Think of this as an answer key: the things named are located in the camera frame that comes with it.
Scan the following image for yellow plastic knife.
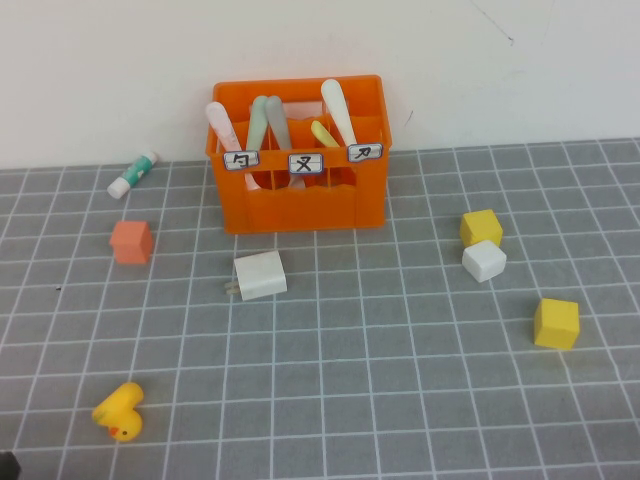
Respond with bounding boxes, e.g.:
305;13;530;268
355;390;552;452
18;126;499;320
310;119;340;149

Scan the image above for grey plastic fork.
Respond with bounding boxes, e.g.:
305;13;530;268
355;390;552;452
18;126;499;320
265;95;307;190

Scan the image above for cream white plastic knife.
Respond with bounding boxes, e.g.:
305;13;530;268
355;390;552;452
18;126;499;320
320;78;358;147

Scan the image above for mint green plastic spoon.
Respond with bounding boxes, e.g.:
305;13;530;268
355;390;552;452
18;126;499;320
246;95;270;152

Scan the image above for pink plastic spoon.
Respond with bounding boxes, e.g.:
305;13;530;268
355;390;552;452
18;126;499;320
204;101;262;192

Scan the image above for orange plastic cutlery holder crate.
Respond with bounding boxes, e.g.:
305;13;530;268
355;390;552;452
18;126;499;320
206;74;392;236

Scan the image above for white power adapter plug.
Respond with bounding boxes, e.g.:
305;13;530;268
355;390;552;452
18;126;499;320
223;250;289;302

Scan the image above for white label with fork character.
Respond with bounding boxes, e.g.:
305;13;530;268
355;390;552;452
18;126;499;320
287;152;325;175

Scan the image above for white label with knife character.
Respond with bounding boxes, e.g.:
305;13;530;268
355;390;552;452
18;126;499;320
347;143;384;164

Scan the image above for white label with spoon character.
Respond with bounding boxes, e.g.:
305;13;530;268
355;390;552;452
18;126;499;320
222;150;261;173

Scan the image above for small yellow cube block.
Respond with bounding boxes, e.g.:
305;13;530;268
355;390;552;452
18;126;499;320
459;209;504;248

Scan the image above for grey grid pattern table mat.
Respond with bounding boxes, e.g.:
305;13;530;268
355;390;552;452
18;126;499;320
0;135;640;480

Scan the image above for white cube block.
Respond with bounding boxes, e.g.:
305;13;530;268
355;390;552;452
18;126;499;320
461;239;508;283

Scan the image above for salmon pink cube block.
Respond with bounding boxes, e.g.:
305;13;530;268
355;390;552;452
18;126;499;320
109;220;154;266

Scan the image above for white and green glue stick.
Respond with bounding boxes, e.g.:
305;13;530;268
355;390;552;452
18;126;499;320
106;151;160;200

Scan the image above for large yellow cube block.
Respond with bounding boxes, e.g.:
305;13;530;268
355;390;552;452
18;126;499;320
533;298;581;351

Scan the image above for yellow rubber duck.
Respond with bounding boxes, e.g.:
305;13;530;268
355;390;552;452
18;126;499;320
91;382;145;444

